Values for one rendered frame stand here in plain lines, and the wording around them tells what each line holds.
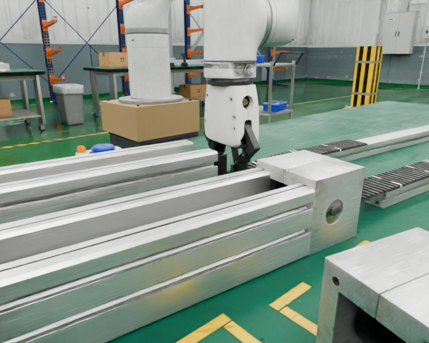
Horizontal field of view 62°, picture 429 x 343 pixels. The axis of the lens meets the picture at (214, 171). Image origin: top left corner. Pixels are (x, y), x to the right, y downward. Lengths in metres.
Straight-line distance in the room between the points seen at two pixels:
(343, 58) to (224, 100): 12.59
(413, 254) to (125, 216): 0.25
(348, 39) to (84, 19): 8.23
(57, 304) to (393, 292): 0.23
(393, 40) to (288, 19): 11.58
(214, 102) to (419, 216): 0.36
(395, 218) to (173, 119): 0.66
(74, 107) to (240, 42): 5.10
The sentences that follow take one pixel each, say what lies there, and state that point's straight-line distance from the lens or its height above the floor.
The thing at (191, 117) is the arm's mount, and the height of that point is 0.83.
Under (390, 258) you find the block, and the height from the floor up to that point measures 0.87.
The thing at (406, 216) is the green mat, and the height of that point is 0.78.
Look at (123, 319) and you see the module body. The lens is 0.33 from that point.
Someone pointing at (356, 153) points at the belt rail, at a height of 0.79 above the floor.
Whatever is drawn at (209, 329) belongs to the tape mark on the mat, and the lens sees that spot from 0.34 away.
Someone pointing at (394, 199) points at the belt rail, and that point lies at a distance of 0.63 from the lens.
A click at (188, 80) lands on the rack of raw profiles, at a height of 0.30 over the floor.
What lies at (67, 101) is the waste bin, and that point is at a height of 0.34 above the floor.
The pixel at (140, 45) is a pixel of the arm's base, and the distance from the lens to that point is 1.05.
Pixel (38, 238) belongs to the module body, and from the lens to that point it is 0.36.
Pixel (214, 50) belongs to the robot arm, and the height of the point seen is 1.01.
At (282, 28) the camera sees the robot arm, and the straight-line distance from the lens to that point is 0.61.
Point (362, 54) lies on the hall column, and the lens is 7.05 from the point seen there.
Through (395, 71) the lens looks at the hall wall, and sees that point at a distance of 12.39.
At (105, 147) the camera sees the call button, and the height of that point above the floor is 0.85.
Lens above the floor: 1.01
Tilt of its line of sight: 18 degrees down
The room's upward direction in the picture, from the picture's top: straight up
